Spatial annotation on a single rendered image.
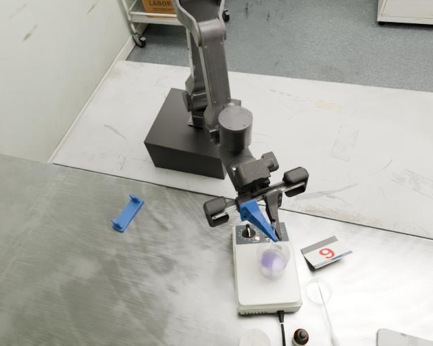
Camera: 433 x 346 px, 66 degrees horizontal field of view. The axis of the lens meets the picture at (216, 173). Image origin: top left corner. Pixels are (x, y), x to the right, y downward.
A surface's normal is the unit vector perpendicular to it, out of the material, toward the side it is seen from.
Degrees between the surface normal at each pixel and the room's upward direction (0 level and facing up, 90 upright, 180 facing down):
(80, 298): 0
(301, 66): 0
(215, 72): 70
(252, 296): 0
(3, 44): 90
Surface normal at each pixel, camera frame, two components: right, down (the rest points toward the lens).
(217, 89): 0.28, 0.54
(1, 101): 0.95, 0.18
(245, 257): -0.11, -0.54
